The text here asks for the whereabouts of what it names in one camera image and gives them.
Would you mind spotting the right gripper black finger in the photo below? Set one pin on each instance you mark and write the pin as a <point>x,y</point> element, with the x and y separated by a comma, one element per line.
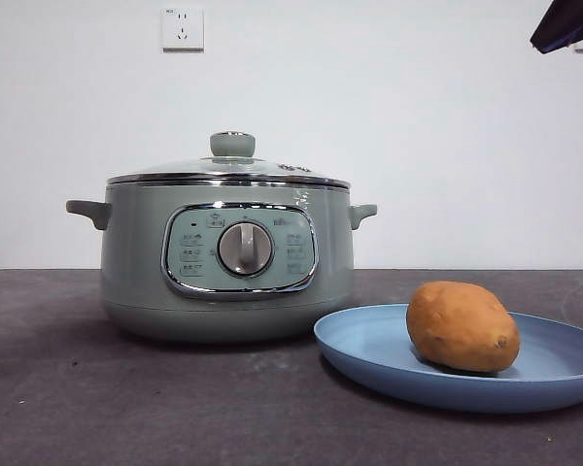
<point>571,24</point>

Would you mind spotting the brown potato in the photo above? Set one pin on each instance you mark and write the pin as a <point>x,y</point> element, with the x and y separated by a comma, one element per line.
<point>461,327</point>

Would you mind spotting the glass lid with green knob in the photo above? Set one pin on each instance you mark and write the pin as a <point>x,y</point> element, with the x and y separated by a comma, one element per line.
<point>232,144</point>

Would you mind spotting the blue round plate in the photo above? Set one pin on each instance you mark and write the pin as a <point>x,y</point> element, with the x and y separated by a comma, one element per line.
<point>369,349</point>

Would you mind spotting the green electric steamer pot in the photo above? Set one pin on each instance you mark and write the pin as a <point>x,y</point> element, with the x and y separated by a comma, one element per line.
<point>136,262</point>

